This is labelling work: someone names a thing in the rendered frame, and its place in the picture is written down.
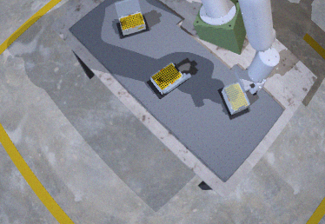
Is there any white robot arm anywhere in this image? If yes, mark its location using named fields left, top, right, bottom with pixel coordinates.
left=200, top=0, right=280, bottom=93

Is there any black holder plate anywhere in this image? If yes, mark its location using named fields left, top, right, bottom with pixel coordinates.
left=147, top=79, right=168, bottom=99
left=218, top=88, right=249, bottom=120
left=116, top=16, right=149, bottom=39

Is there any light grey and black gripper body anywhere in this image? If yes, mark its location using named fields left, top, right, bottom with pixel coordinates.
left=249, top=81, right=265, bottom=94

